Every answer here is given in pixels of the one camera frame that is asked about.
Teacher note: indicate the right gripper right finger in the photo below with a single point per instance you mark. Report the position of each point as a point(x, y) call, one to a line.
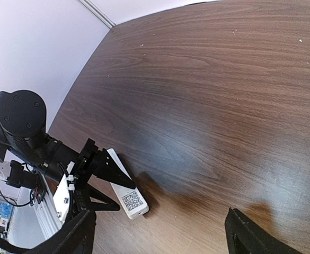
point(244, 236)

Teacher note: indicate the white remote control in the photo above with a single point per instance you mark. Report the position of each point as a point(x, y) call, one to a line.
point(129, 196)

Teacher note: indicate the front aluminium rail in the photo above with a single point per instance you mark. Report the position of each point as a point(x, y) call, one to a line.
point(46, 214)

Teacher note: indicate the left aluminium frame post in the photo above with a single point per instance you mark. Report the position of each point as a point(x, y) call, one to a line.
point(95, 11)

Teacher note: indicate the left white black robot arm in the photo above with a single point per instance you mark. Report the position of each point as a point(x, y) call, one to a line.
point(23, 133)

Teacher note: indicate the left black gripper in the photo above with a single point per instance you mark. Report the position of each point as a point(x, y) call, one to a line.
point(100, 164)

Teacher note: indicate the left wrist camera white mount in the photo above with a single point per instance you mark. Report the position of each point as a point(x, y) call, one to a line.
point(64, 201)

